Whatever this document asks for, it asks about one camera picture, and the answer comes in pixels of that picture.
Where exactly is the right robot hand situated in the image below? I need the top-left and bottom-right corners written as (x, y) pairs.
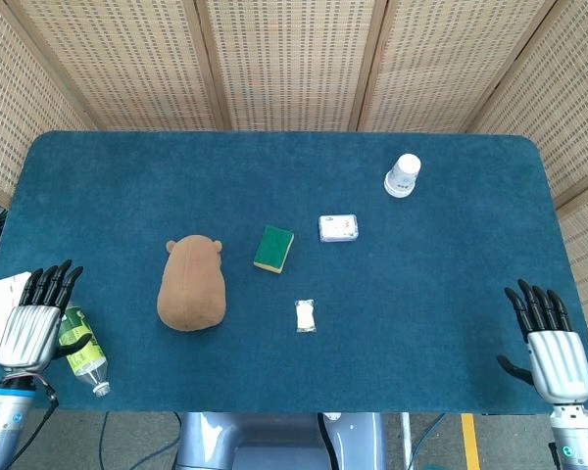
top-left (496, 278), bottom-right (588, 404)

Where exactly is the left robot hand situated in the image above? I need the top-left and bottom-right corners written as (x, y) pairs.
top-left (0, 259), bottom-right (94, 372)

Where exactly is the brown plush toy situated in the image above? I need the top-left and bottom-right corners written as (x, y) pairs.
top-left (156, 234), bottom-right (228, 333)

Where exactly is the green label plastic bottle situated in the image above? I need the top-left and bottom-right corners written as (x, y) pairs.
top-left (58, 305), bottom-right (112, 398)

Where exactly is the white paper cup stack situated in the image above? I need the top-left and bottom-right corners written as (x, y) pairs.
top-left (383, 153), bottom-right (421, 199)

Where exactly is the clear plastic clip box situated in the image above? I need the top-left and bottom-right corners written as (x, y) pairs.
top-left (318, 212), bottom-right (359, 244)

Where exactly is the small white packet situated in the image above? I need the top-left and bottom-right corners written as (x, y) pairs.
top-left (294, 299), bottom-right (319, 335)

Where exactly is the green yellow sponge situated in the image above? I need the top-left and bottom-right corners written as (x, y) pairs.
top-left (253, 224), bottom-right (296, 273)

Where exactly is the blue table mat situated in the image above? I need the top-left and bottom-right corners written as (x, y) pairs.
top-left (0, 129), bottom-right (588, 416)

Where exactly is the silver robot torso base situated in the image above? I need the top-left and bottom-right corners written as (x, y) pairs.
top-left (174, 411), bottom-right (388, 470)

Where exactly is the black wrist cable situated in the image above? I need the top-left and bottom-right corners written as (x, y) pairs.
top-left (19, 372), bottom-right (60, 442)

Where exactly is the blue floor cable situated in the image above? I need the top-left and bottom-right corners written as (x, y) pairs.
top-left (97, 411), bottom-right (183, 470)

